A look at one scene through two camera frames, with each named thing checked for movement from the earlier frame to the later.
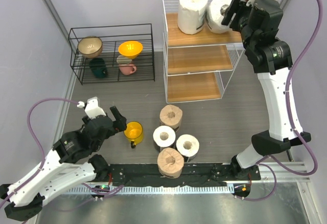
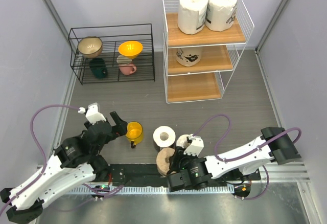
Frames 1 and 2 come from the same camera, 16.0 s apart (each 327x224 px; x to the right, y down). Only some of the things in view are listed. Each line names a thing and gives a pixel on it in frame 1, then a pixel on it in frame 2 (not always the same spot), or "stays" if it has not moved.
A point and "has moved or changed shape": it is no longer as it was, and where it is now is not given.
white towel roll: [191, 10] stays
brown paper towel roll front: [170, 162] stays
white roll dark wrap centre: [164, 137] stays
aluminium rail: [277, 172] stays
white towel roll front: [214, 16] has moved or changed shape
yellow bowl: [130, 49] stays
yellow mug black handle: [134, 133] stays
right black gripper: [238, 4] → [179, 156]
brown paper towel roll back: [171, 116] → [188, 57]
